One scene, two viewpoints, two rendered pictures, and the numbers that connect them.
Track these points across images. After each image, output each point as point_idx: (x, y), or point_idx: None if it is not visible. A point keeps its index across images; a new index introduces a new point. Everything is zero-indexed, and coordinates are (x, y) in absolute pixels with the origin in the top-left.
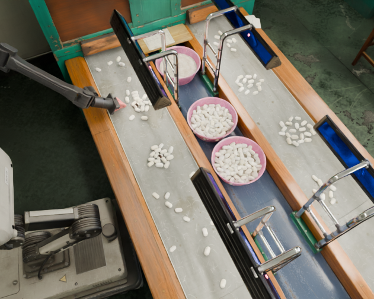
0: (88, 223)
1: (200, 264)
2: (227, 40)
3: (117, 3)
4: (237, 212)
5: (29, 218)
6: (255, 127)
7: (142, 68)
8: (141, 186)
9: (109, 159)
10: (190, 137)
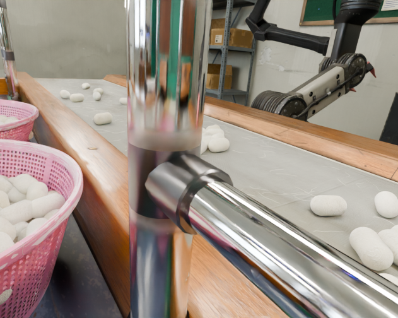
0: (268, 92)
1: (111, 93)
2: None
3: None
4: (26, 92)
5: (333, 65)
6: None
7: None
8: (215, 121)
9: (314, 127)
10: (87, 144)
